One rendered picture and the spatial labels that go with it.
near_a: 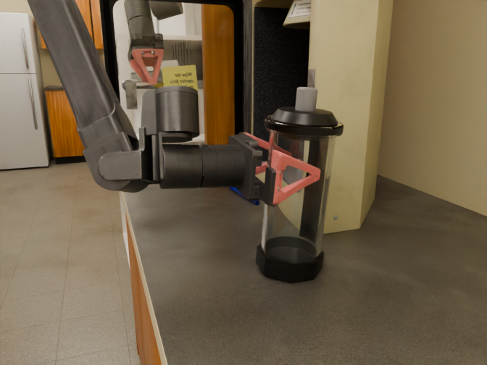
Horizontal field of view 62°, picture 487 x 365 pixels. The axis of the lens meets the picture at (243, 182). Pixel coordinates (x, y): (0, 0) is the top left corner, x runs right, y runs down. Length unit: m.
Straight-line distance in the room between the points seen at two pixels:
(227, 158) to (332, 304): 0.24
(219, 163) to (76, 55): 0.23
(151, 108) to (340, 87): 0.34
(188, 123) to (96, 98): 0.12
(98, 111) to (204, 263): 0.28
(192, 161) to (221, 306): 0.19
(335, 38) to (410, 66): 0.49
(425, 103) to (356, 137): 0.40
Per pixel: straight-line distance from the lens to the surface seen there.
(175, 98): 0.52
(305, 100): 0.56
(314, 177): 0.55
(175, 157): 0.51
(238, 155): 0.53
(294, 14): 0.82
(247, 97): 0.99
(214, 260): 0.67
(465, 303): 0.63
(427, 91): 1.13
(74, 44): 0.60
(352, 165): 0.76
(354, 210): 0.80
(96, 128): 0.54
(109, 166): 0.52
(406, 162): 1.18
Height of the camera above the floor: 1.24
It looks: 16 degrees down
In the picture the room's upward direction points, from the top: straight up
